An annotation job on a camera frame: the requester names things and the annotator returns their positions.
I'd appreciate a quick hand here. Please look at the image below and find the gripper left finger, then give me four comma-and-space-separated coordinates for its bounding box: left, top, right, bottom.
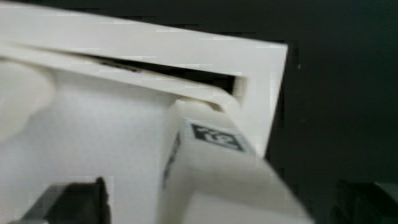
16, 177, 110, 224

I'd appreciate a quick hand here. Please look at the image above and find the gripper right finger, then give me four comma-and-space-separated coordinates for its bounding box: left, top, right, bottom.
330, 181, 398, 224

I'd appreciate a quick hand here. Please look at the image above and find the white desk top panel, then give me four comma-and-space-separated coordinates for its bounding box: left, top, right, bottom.
0, 41, 245, 224

